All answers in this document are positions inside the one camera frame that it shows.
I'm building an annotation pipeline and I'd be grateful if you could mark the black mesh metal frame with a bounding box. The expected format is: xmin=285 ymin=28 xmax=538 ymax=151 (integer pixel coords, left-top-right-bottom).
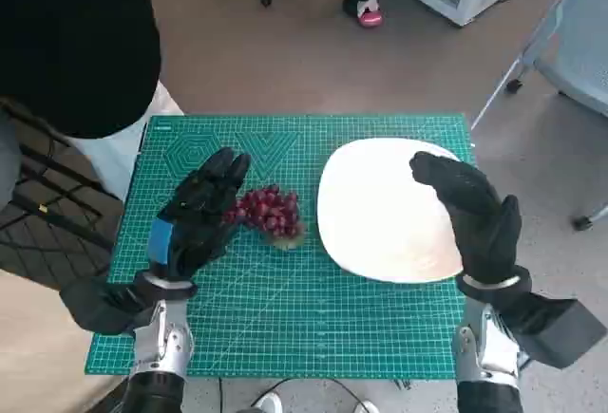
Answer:
xmin=0 ymin=99 xmax=124 ymax=286

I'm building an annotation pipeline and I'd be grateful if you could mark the white plate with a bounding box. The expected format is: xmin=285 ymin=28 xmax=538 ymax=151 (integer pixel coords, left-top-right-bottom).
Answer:
xmin=316 ymin=138 xmax=465 ymax=285

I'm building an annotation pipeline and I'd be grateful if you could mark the light blue chair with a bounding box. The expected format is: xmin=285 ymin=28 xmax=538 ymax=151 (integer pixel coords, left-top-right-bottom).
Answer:
xmin=469 ymin=0 xmax=608 ymax=232

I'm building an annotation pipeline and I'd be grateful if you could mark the beige wooden desk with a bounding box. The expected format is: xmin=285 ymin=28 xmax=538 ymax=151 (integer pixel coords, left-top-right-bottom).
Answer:
xmin=0 ymin=268 xmax=132 ymax=413

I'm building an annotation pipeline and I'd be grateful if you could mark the red toy grape bunch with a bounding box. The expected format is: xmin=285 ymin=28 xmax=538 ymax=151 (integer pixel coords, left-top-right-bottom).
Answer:
xmin=222 ymin=184 xmax=306 ymax=251

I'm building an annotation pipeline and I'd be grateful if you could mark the white left robot foot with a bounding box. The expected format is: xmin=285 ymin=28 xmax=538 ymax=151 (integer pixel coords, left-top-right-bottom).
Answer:
xmin=256 ymin=391 xmax=284 ymax=413

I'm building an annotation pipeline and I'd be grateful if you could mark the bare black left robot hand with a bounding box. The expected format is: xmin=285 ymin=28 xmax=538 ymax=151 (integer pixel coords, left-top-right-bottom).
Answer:
xmin=148 ymin=146 xmax=252 ymax=286

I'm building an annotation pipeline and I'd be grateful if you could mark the curved black cable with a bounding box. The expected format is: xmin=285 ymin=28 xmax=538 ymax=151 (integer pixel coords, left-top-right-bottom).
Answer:
xmin=250 ymin=376 xmax=362 ymax=409

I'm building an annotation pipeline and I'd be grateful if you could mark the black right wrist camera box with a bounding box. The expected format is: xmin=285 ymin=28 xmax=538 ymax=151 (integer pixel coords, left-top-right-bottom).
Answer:
xmin=503 ymin=291 xmax=608 ymax=370

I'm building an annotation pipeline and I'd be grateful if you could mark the green cutting mat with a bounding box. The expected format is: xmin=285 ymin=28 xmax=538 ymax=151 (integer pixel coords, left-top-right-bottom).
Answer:
xmin=84 ymin=113 xmax=478 ymax=380

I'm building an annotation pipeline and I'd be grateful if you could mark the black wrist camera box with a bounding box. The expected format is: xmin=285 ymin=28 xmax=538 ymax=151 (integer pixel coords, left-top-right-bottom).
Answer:
xmin=503 ymin=291 xmax=608 ymax=370
xmin=59 ymin=279 xmax=156 ymax=337

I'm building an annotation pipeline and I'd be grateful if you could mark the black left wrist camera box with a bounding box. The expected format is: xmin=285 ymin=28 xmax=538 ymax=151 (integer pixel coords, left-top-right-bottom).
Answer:
xmin=59 ymin=279 xmax=156 ymax=337

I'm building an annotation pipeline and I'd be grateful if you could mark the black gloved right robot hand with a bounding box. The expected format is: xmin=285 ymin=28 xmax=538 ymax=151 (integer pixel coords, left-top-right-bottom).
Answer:
xmin=408 ymin=151 xmax=523 ymax=282

